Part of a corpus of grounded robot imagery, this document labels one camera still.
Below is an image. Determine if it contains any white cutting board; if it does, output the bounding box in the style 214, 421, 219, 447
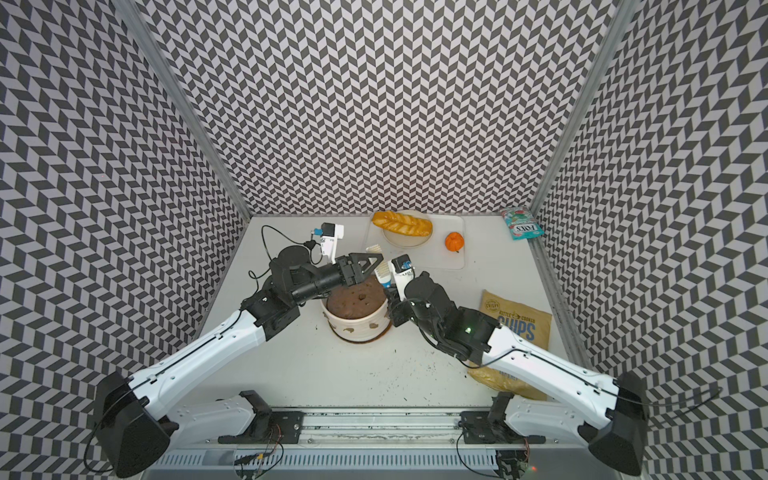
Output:
363, 214, 466, 271

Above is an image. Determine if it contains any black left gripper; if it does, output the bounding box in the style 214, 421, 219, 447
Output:
292, 254, 383, 306

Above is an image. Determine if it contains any aluminium corner post right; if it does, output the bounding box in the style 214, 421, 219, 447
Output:
530, 0, 638, 215

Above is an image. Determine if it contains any aluminium corner post left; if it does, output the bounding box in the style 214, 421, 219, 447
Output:
113, 1, 252, 220

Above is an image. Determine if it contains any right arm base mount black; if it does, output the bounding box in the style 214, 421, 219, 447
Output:
458, 392, 546, 445

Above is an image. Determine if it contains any white ceramic pot with mud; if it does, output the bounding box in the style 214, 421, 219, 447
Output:
321, 278, 391, 340

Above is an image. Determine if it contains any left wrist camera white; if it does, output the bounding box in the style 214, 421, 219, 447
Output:
312, 222, 345, 264

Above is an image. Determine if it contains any small orange pumpkin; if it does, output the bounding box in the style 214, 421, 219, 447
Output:
444, 232, 465, 253

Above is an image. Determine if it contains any aluminium corner post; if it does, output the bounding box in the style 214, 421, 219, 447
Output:
113, 1, 252, 220
530, 0, 638, 215

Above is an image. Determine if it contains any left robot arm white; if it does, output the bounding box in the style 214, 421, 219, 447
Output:
91, 245, 383, 478

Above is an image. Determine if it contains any metal base rail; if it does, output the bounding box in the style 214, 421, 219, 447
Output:
141, 407, 621, 479

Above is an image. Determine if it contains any yellow chips bag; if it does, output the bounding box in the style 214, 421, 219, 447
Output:
467, 290, 553, 401

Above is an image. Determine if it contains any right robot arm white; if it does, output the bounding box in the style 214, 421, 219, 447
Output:
390, 272, 650, 476

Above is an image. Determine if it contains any golden bread loaf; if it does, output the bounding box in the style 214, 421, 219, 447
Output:
372, 211, 433, 237

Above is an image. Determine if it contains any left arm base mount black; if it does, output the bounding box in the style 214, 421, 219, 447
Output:
218, 390, 305, 445

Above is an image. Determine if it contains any white round plate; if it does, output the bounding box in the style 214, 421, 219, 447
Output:
382, 210, 431, 248

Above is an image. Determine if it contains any white blue scrub brush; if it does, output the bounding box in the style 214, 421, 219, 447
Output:
366, 244, 392, 288

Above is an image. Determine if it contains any teal snack packet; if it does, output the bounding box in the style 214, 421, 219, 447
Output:
501, 207, 544, 240

